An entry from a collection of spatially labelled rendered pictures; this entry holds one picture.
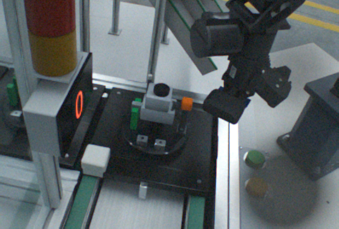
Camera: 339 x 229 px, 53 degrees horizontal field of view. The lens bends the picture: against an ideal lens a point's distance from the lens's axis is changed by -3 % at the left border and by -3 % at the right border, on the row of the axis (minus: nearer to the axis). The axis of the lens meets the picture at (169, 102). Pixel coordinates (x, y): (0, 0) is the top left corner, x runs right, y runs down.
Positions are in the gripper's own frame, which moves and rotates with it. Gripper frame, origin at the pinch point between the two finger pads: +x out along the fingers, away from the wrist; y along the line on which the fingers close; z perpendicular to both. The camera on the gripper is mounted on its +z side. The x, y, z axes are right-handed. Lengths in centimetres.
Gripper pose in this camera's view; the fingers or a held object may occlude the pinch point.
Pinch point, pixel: (232, 104)
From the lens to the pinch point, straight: 64.8
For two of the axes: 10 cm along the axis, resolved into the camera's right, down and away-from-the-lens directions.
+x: -1.4, 7.3, 6.7
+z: 8.6, 4.2, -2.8
